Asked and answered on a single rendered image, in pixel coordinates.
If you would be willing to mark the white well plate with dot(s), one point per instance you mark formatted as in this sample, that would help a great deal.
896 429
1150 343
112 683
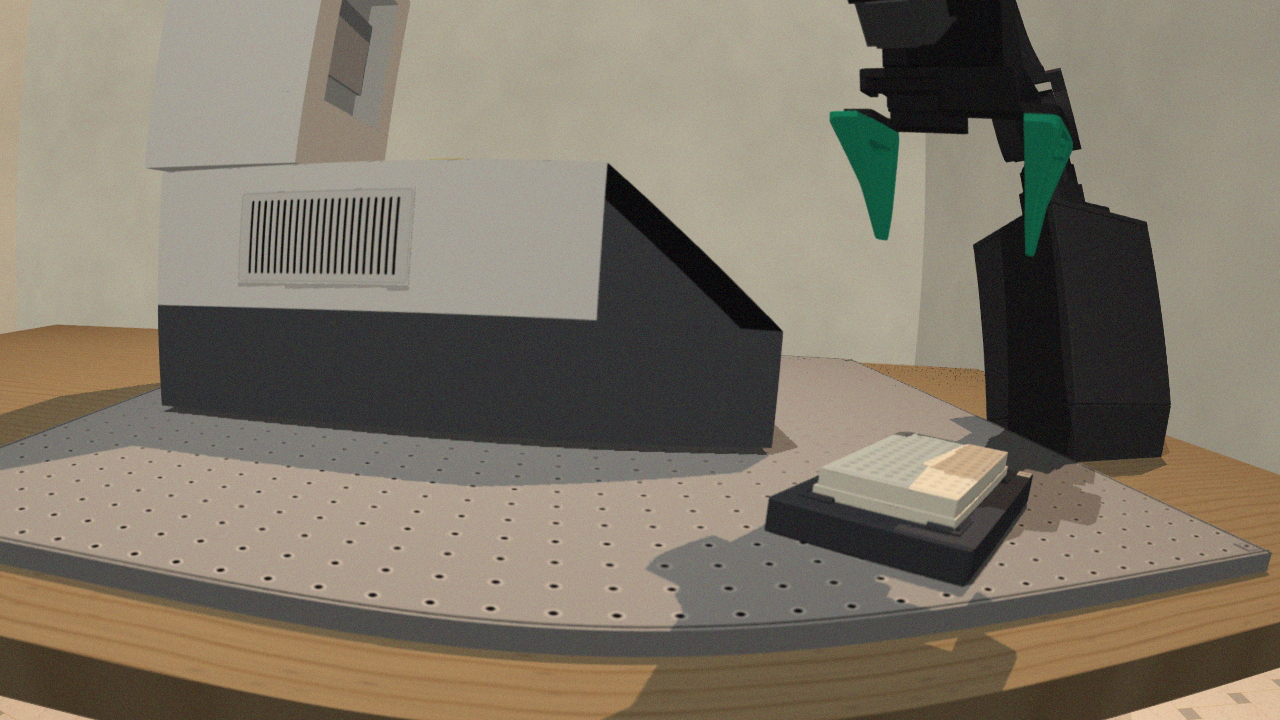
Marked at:
915 477

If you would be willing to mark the white thermal cycler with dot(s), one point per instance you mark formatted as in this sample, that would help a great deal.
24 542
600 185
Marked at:
521 298

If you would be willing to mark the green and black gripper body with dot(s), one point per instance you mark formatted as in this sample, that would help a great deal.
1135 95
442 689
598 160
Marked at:
961 92

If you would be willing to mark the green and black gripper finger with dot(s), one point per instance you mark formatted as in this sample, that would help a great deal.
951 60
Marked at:
854 131
1042 133

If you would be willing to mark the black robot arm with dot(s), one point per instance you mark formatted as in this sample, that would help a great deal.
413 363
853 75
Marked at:
911 28

